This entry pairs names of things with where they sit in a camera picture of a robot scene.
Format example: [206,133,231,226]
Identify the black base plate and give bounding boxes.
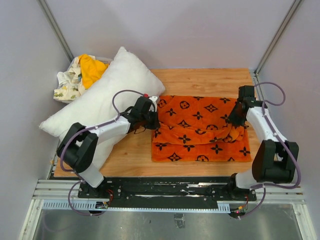
[77,176,257,210]

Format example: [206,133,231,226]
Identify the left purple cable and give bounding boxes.
[59,89,150,217]

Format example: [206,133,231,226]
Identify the white printed cloth in basket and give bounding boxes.
[53,57,86,104]

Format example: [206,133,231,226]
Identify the white pillow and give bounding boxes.
[38,46,167,171]

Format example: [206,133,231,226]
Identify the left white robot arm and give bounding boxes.
[57,95,160,198]

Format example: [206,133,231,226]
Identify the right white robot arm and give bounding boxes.
[226,85,301,200]

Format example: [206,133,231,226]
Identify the aluminium rail frame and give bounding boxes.
[19,177,317,240]

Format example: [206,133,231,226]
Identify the orange flower-pattern pillowcase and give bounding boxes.
[151,95,252,163]

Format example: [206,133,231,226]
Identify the white plastic basket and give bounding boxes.
[64,56,115,105]

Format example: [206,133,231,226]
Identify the yellow cloth in basket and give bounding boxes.
[78,54,109,90]

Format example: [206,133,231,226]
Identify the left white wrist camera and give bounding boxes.
[148,96,160,112]

